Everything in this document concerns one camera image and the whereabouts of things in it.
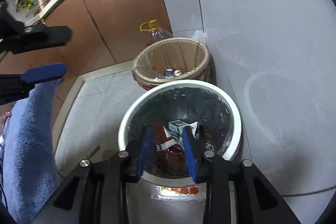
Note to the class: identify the red wrapper with white label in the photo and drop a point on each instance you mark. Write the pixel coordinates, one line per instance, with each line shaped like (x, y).
(160, 134)

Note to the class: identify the crushed drink can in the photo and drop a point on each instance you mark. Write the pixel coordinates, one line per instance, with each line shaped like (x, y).
(169, 72)
(179, 72)

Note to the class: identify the wooden bin with clear bag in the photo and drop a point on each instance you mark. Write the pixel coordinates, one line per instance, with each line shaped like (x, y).
(170, 53)

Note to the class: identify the green and white carton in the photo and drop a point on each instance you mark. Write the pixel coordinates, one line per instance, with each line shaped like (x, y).
(175, 129)

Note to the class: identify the brown kitchen base cabinet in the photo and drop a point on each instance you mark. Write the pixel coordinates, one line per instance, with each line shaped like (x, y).
(118, 11)

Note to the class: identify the oil bottle with yellow cap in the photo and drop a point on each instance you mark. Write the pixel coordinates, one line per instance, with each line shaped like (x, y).
(160, 33)

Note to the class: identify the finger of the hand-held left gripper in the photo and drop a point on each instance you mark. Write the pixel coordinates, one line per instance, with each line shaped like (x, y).
(44, 73)
(47, 36)

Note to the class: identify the clear packet with red print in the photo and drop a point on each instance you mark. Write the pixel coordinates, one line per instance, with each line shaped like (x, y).
(178, 191)

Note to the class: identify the white bin with black bag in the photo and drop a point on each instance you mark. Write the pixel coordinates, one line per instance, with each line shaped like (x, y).
(207, 108)

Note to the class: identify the white torn paper packet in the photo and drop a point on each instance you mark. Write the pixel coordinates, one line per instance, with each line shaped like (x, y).
(193, 126)

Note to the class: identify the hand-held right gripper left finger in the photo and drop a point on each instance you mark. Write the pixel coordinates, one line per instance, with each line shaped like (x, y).
(143, 155)

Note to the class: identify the blue fluffy towel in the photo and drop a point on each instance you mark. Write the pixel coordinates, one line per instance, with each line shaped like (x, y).
(26, 140)

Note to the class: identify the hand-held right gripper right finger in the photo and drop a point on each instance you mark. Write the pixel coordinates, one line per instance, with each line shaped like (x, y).
(187, 153)

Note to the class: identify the green leafy vegetables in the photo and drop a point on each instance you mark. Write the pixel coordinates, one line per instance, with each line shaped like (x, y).
(30, 2)

